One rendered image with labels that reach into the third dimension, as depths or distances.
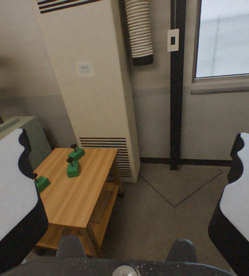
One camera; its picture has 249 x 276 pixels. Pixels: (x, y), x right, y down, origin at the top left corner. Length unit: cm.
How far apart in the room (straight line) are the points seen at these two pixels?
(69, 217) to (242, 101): 150
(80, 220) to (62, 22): 118
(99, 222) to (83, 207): 37
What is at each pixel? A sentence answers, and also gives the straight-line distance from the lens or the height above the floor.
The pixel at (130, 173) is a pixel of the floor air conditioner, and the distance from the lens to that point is 170.
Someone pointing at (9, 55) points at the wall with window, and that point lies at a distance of 209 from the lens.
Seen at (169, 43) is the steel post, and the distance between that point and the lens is 138.
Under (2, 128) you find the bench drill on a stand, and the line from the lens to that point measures 187.
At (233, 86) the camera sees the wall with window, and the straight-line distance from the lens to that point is 162.
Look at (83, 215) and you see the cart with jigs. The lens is 99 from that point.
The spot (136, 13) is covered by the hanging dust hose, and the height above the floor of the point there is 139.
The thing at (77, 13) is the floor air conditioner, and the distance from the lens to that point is 132.
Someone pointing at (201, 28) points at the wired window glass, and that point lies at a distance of 157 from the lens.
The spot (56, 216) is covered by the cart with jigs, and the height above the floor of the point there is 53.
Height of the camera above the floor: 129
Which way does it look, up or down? 31 degrees down
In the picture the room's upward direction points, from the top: 9 degrees counter-clockwise
